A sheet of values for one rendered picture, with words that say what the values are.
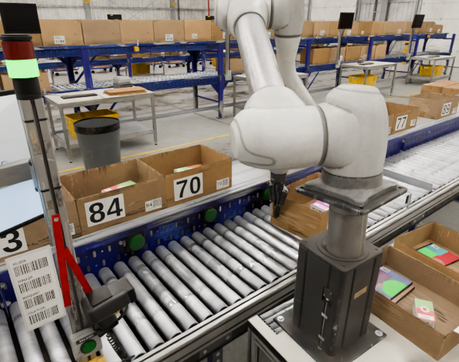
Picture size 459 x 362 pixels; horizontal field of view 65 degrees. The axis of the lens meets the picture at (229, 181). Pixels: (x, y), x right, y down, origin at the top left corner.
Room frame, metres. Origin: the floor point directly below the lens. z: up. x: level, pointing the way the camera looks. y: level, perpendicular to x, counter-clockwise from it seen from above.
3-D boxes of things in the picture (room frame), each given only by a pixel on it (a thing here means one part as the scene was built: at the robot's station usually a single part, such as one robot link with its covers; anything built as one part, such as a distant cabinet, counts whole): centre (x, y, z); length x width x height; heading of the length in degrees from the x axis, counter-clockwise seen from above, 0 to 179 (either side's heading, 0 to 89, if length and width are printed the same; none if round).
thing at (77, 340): (0.65, 0.36, 0.95); 0.07 x 0.03 x 0.07; 128
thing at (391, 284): (1.08, -0.58, 0.78); 0.19 x 0.14 x 0.02; 127
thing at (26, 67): (0.68, 0.38, 1.62); 0.05 x 0.05 x 0.06
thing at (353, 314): (0.89, -0.33, 0.91); 0.26 x 0.26 x 0.33; 34
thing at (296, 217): (1.61, -0.45, 0.83); 0.39 x 0.29 x 0.17; 133
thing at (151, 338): (1.03, 0.37, 0.72); 0.52 x 0.05 x 0.05; 38
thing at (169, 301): (1.10, 0.27, 0.72); 0.52 x 0.05 x 0.05; 38
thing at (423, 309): (0.92, -0.66, 0.78); 0.10 x 0.06 x 0.05; 159
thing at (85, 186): (1.48, 0.53, 0.96); 0.39 x 0.29 x 0.17; 128
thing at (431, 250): (1.27, -0.87, 0.76); 0.19 x 0.14 x 0.02; 118
